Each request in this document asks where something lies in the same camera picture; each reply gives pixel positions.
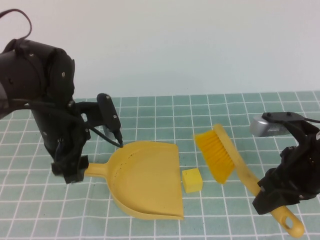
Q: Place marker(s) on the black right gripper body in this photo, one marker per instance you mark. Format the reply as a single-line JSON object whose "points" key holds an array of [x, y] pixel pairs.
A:
{"points": [[305, 170]]}

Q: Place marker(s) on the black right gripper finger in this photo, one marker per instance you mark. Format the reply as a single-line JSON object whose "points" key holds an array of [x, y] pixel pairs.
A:
{"points": [[275, 202], [277, 182]]}

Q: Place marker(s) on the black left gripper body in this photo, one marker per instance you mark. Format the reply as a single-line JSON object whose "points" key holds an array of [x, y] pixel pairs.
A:
{"points": [[50, 135]]}

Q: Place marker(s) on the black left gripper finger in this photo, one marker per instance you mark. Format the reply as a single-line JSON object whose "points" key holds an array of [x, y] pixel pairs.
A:
{"points": [[72, 175], [84, 162]]}

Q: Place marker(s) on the yellow plastic dustpan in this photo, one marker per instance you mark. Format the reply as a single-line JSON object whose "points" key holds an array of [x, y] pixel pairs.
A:
{"points": [[145, 180]]}

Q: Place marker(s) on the yellow hand brush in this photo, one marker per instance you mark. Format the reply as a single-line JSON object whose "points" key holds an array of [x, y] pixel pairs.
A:
{"points": [[217, 155]]}

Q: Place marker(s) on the small yellow foam cube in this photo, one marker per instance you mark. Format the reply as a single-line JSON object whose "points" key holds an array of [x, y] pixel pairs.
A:
{"points": [[192, 181]]}

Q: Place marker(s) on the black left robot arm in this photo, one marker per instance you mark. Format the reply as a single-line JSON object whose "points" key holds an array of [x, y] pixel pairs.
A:
{"points": [[37, 75]]}

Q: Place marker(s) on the green white checkered tablecloth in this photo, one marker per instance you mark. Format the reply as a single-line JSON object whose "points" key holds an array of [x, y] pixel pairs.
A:
{"points": [[150, 120]]}

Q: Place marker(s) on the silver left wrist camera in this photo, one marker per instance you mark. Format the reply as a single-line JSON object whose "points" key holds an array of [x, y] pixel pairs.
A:
{"points": [[107, 110]]}

